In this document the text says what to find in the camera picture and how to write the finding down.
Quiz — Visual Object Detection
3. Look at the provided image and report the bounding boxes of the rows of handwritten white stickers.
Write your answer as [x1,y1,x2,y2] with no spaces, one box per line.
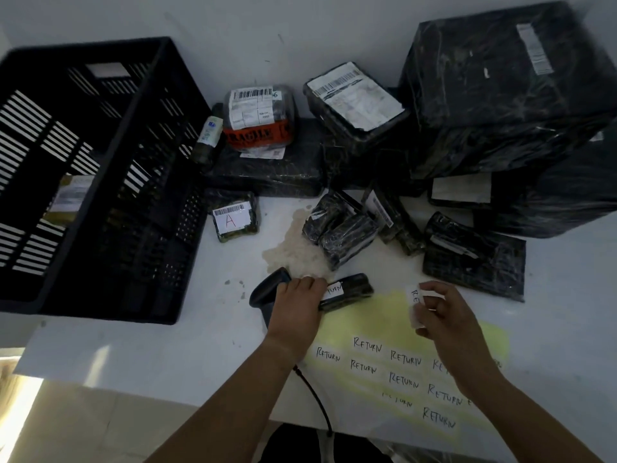
[314,335,502,431]

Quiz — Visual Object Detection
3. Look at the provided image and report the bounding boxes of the person's right hand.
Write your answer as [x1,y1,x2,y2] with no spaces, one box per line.
[414,280,493,387]

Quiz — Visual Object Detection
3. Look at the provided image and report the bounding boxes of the narrow black parcel barcode label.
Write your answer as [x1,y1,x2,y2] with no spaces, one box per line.
[361,185,428,256]

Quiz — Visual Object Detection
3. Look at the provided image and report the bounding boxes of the slim wrapped parcel blue-white label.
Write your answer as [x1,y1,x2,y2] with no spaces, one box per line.
[192,103,225,165]

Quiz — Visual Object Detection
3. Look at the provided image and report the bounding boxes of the black plastic slotted crate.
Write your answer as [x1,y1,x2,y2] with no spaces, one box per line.
[0,37,214,326]

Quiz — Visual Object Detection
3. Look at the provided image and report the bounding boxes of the wide flat black wrapped parcel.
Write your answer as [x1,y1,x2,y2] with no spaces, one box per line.
[204,119,329,198]

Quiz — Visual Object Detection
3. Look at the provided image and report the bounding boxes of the flat black bagged parcel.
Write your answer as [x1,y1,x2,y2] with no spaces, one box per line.
[422,211,527,303]

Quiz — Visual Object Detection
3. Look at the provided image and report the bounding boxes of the person's left forearm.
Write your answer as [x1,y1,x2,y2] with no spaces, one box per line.
[144,334,320,463]

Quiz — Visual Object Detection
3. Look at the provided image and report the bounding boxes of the black handheld barcode scanner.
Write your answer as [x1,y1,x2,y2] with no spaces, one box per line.
[249,267,293,329]

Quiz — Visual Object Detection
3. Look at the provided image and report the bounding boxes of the black parcel blank white label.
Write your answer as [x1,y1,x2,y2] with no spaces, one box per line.
[428,172,493,209]

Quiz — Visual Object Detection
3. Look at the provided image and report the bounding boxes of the small black parcel handwritten label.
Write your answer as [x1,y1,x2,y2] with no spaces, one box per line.
[318,273,375,313]

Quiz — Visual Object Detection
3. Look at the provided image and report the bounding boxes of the black parcel large white label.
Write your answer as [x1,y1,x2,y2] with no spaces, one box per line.
[303,61,411,151]

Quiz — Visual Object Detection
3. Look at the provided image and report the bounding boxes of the yellowish parcel with white label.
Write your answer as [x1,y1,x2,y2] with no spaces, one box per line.
[42,174,95,227]

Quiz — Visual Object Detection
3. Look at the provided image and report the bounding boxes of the small parcel red-lettered label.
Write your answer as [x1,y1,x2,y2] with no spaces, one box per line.
[208,191,261,243]

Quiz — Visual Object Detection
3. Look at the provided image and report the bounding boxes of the black parcel with orange tape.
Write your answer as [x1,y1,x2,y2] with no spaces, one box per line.
[223,84,298,160]

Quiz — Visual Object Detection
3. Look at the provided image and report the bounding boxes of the person's right forearm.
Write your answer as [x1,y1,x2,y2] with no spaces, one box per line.
[452,364,606,463]

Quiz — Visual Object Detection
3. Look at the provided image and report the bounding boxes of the small black wrapped parcel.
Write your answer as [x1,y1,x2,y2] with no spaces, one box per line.
[320,214,380,271]
[302,190,349,245]

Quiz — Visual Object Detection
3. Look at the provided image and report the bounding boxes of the peeled white paper label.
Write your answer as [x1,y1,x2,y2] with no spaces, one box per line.
[406,283,428,330]

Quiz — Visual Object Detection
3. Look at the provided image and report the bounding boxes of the large black wrapped parcel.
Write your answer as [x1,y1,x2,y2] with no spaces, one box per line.
[475,135,617,240]

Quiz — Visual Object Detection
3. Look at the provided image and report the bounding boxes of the black scanner cable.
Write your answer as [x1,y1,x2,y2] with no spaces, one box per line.
[293,363,334,438]

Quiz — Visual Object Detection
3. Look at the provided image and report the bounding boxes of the huge black wrapped box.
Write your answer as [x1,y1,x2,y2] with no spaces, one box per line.
[399,1,617,182]

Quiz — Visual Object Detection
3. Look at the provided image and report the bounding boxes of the person's left hand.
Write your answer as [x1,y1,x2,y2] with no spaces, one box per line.
[267,277,329,357]

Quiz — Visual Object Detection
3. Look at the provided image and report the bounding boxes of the yellow sticker backing sheet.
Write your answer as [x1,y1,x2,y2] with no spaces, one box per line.
[301,290,511,432]

